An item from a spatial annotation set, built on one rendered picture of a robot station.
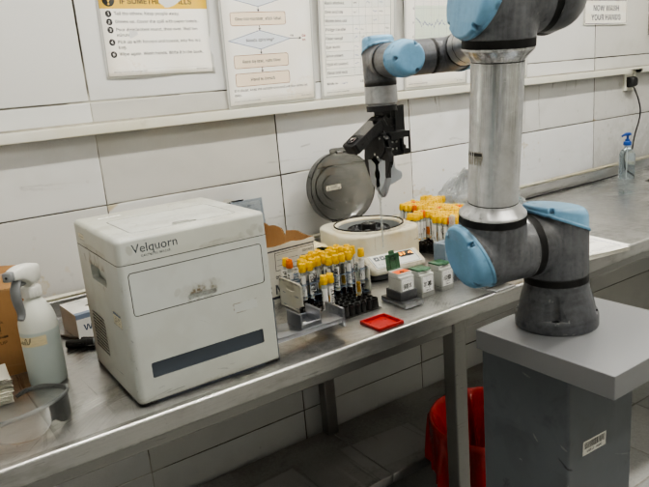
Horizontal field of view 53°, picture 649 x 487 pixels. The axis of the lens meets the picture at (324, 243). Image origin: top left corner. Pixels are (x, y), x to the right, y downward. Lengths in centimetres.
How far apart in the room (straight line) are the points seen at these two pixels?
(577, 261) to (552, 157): 163
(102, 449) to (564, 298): 83
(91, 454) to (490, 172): 79
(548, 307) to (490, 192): 26
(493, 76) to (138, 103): 100
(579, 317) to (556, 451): 25
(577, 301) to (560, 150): 167
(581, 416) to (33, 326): 101
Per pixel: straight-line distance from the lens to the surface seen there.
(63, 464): 115
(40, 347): 134
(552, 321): 125
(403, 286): 150
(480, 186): 111
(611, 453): 141
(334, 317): 137
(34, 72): 171
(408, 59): 139
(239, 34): 188
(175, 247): 114
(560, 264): 122
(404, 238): 178
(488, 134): 109
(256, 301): 123
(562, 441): 128
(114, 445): 116
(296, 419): 220
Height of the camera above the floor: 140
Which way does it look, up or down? 14 degrees down
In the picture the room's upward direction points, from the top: 5 degrees counter-clockwise
